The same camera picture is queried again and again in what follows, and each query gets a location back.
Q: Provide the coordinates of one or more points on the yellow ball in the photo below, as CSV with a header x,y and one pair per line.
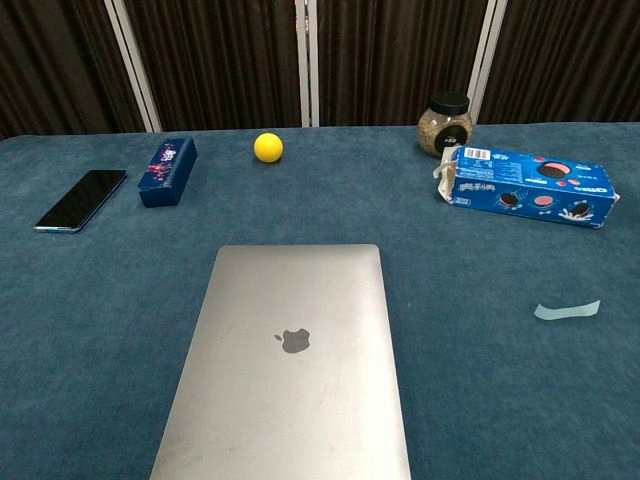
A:
x,y
268,147

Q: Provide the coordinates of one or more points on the glass jar black lid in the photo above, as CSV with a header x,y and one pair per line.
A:
x,y
445,127

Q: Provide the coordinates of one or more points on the black smartphone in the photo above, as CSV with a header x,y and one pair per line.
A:
x,y
80,201

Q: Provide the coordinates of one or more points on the light blue paper strip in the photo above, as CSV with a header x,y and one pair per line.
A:
x,y
565,311

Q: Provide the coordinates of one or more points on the silver closed laptop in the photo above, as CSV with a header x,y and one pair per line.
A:
x,y
300,400

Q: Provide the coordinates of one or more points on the white screen frame post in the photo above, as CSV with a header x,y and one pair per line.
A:
x,y
134,65
487,55
306,60

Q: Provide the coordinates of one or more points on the dark brown pleated screen panel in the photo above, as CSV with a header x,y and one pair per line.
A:
x,y
220,60
390,55
55,65
570,55

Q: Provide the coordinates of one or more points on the blue velvet tablecloth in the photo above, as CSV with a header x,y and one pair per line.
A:
x,y
100,325

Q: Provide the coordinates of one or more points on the dark blue small box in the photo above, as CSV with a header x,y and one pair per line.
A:
x,y
167,172

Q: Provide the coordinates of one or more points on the blue Oreo cookie box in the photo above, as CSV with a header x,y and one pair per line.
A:
x,y
530,185

